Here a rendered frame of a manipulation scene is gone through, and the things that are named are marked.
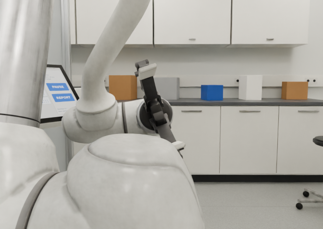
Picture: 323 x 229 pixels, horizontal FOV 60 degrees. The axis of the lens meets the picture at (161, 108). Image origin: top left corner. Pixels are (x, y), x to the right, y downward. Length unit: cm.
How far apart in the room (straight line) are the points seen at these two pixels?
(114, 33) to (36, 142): 34
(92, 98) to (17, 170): 39
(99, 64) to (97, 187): 43
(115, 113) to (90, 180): 45
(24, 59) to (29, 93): 5
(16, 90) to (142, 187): 22
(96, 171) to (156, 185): 6
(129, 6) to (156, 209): 45
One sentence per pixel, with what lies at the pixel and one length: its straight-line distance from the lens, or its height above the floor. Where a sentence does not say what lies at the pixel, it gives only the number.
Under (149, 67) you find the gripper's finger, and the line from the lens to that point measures 46.
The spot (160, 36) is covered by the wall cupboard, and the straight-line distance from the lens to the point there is 335.
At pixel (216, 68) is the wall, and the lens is 374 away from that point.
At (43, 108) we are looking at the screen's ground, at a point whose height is 101.
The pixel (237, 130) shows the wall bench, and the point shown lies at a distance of 311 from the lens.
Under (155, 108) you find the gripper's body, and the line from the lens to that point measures 57.
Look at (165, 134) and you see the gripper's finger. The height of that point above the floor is 102.
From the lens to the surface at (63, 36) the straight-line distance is 179.
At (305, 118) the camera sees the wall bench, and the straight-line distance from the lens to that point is 335.
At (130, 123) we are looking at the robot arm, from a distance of 73.
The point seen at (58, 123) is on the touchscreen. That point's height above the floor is 95.
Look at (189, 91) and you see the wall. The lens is 369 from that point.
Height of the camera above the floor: 112
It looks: 5 degrees down
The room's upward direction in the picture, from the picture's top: straight up
